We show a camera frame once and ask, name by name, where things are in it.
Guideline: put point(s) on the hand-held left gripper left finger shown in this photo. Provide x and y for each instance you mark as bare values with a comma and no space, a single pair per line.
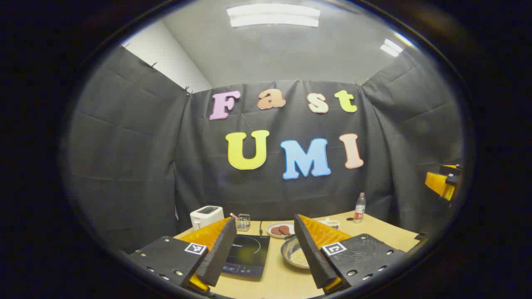
220,253

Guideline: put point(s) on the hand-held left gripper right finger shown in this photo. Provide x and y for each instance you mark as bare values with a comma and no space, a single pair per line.
309,257

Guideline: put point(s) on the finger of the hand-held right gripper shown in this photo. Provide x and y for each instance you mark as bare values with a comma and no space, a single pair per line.
452,168
436,183

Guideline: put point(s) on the pile of soybeans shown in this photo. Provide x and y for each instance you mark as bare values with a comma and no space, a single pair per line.
300,258

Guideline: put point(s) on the black induction cooktop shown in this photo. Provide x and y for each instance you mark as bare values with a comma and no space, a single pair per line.
249,253

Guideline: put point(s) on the brown meat steak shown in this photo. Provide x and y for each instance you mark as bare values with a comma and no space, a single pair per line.
275,231
284,229

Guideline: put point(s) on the white toaster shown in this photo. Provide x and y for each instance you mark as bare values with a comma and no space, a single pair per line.
203,218

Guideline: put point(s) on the white divided bean dish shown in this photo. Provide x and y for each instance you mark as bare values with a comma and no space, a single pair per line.
332,224

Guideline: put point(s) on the round white plate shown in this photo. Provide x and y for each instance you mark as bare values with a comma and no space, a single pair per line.
271,232

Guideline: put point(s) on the clear water bottle red label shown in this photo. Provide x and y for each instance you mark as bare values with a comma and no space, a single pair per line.
359,209

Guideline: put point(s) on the black backdrop cloth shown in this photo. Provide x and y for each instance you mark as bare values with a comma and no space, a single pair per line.
145,145

